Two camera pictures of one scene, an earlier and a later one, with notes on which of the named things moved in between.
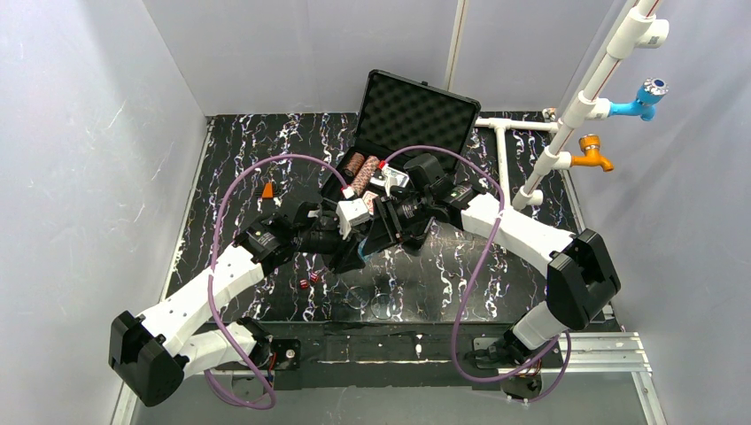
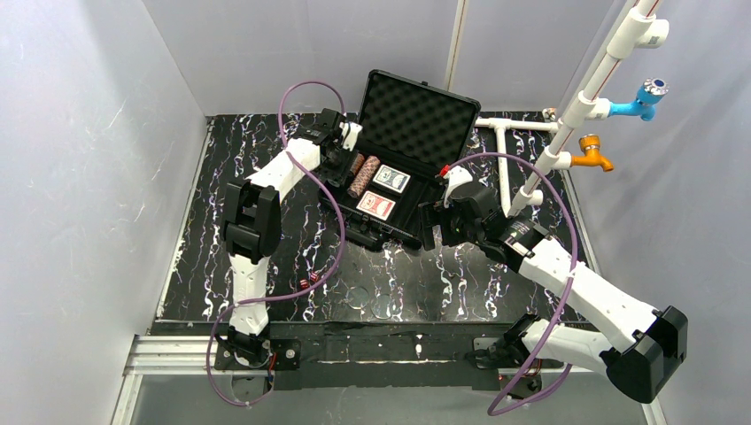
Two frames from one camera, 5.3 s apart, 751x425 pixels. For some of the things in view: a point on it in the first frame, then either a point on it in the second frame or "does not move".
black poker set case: x=401 y=117 does not move
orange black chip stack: x=355 y=162 does not move
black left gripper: x=344 y=246 -> x=337 y=151
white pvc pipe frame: x=638 y=26 does not move
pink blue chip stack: x=365 y=174 does not move
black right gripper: x=397 y=220 -> x=437 y=217
